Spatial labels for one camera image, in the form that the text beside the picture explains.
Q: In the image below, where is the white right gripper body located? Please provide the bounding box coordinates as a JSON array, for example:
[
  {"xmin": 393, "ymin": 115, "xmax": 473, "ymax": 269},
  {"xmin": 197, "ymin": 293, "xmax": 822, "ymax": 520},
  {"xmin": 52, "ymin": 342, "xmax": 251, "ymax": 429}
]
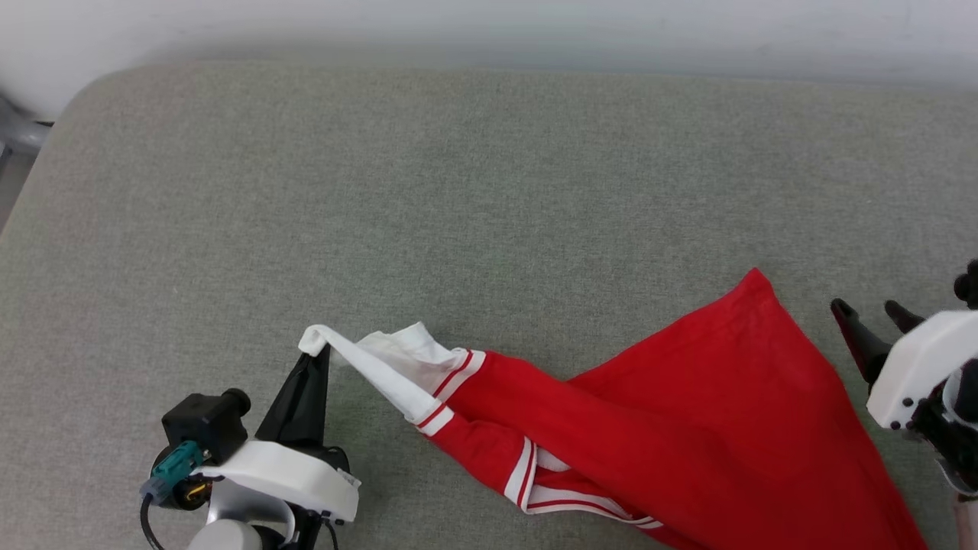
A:
[{"xmin": 866, "ymin": 309, "xmax": 978, "ymax": 431}]

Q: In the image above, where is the teal cable connector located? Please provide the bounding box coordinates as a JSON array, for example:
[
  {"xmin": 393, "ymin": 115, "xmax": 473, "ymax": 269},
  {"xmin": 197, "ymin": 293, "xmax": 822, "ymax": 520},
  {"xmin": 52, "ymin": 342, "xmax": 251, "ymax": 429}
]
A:
[{"xmin": 139, "ymin": 441, "xmax": 207, "ymax": 505}]

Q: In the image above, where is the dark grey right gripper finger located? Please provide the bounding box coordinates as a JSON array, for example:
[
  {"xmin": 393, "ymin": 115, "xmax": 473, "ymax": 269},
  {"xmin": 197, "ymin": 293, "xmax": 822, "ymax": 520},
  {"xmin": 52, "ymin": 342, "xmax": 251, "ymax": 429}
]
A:
[
  {"xmin": 884, "ymin": 300, "xmax": 926, "ymax": 335},
  {"xmin": 830, "ymin": 298, "xmax": 892, "ymax": 386}
]

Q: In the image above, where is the red basketball jersey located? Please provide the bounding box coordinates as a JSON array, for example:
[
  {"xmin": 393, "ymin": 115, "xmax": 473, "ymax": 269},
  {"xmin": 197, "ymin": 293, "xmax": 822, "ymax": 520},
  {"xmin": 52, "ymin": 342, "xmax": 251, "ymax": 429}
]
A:
[{"xmin": 298, "ymin": 267, "xmax": 929, "ymax": 550}]

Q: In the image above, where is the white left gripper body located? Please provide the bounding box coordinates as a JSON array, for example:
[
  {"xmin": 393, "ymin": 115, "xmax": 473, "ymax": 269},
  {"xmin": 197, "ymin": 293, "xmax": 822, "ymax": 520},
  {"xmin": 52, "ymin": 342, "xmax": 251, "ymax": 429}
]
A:
[{"xmin": 191, "ymin": 438, "xmax": 361, "ymax": 525}]

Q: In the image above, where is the thin black cable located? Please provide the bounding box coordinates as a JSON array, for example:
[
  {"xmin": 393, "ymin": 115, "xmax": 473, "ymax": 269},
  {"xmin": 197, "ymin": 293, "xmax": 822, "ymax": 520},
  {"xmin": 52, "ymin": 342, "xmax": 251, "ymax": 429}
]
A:
[{"xmin": 139, "ymin": 495, "xmax": 166, "ymax": 550}]

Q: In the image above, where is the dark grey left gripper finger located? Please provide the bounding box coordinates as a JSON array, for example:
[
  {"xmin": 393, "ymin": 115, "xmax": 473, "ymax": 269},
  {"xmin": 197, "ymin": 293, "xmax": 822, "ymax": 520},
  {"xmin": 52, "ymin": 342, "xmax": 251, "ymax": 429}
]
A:
[
  {"xmin": 309, "ymin": 344, "xmax": 332, "ymax": 449},
  {"xmin": 255, "ymin": 357, "xmax": 316, "ymax": 447}
]

